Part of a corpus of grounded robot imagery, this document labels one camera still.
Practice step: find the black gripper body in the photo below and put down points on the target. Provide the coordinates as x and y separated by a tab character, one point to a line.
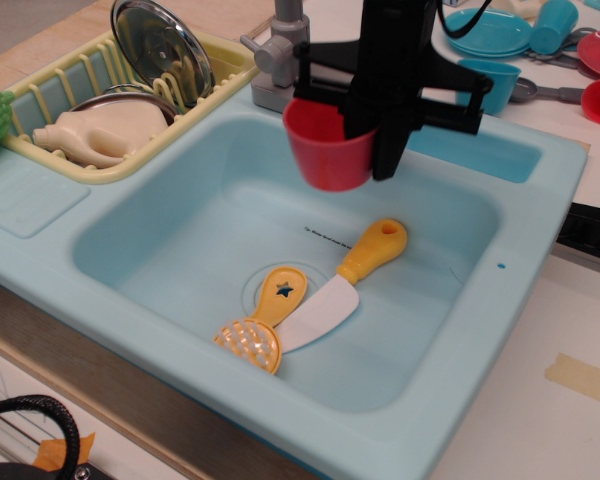
393	61

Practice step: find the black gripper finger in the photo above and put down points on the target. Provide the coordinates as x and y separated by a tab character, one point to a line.
358	117
395	123

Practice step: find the red cup with handle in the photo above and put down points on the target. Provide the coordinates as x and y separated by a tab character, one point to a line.
326	158

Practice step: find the teal cup upright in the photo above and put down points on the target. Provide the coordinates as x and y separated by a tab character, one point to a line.
504	77

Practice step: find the light blue toy sink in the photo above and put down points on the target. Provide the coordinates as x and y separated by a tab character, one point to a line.
151	266

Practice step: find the grey toy faucet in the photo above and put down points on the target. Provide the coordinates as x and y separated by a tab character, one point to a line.
273	87

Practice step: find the teal plates stack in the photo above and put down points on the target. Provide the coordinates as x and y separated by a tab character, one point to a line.
497	34

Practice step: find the grey toy spoon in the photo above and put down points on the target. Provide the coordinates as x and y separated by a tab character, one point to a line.
526	91

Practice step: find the cream toy item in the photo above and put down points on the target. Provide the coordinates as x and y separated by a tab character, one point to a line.
526	9

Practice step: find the teal tumbler lying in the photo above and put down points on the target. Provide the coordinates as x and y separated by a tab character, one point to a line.
554	23

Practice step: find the grey toy utensil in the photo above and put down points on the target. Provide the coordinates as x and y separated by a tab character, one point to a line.
565	54

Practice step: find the silver pot lid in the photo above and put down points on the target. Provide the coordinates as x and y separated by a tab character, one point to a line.
156	42

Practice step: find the silver metal pot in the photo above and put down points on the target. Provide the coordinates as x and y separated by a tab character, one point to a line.
168	111

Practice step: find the black object at right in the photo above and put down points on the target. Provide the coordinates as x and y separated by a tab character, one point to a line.
581	229

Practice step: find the cream toy detergent bottle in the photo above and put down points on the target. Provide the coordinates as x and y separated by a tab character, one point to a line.
105	135

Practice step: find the yellow dish rack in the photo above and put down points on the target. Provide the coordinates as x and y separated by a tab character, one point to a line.
97	74

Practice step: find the beige masking tape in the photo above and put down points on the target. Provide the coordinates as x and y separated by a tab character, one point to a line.
576	375

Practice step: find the orange tape piece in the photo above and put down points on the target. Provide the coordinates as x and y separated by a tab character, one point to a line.
51	453

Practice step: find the yellow handled toy knife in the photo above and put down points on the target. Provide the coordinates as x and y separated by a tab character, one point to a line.
337	299

